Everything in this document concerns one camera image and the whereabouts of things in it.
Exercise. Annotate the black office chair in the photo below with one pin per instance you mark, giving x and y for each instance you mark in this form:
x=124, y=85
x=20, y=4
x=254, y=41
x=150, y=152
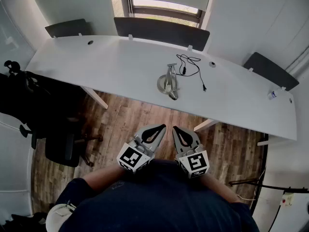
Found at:
x=43, y=105

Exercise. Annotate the frosted glass partition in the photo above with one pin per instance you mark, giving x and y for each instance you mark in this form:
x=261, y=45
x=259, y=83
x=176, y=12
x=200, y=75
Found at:
x=12, y=40

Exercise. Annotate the black metal bar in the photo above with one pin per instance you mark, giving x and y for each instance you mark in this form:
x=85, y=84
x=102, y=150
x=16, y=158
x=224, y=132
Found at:
x=277, y=187

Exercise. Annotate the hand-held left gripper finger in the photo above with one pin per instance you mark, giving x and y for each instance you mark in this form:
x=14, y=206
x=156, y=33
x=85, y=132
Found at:
x=144, y=129
x=158, y=141

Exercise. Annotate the window with dark frame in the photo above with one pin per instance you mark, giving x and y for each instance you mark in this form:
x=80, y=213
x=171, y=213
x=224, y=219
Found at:
x=166, y=11

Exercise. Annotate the white waist pouch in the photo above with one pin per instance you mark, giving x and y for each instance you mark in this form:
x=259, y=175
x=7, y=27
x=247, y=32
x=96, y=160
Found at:
x=58, y=216

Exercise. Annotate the person's left forearm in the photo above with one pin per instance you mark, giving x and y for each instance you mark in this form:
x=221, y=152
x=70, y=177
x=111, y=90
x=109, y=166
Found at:
x=103, y=178

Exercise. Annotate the long dark grey partition panel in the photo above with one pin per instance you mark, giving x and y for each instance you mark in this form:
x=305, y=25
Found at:
x=161, y=31

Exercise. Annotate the person's right forearm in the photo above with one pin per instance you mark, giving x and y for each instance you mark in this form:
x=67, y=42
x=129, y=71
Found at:
x=217, y=190

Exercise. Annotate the small white bottle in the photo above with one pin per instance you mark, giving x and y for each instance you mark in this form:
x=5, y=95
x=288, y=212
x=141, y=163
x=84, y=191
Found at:
x=273, y=95

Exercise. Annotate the person's navy shirt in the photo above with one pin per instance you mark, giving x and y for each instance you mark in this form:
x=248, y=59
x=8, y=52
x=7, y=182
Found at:
x=157, y=202

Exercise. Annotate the black bag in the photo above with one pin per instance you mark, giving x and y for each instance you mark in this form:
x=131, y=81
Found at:
x=24, y=222

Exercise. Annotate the white wall pipes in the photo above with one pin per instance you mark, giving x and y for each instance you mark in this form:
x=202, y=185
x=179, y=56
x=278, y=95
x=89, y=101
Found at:
x=298, y=60

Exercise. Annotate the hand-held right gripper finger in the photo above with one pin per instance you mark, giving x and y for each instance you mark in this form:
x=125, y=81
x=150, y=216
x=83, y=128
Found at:
x=194, y=138
x=177, y=146

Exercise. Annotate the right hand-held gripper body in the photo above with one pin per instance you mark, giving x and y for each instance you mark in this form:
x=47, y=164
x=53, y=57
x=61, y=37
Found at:
x=194, y=163

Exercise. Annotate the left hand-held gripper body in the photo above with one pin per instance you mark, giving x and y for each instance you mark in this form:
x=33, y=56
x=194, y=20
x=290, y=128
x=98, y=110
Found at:
x=135, y=157

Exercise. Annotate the white power strip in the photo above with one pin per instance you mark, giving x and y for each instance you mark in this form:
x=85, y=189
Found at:
x=287, y=198

